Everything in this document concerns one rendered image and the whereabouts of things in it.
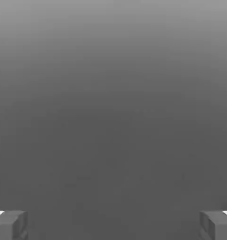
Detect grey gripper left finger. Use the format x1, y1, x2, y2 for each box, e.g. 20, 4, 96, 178
0, 210, 29, 240

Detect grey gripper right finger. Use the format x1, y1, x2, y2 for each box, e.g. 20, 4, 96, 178
199, 210, 227, 240

